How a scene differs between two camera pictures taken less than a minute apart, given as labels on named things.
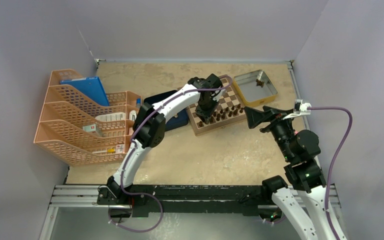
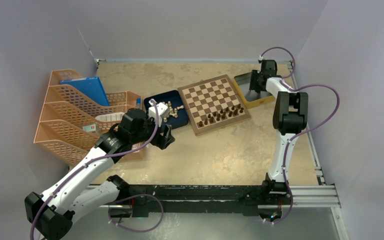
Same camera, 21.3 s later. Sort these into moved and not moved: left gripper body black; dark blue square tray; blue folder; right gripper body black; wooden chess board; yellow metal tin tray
Moved: left gripper body black; right gripper body black
Not moved: wooden chess board; yellow metal tin tray; dark blue square tray; blue folder
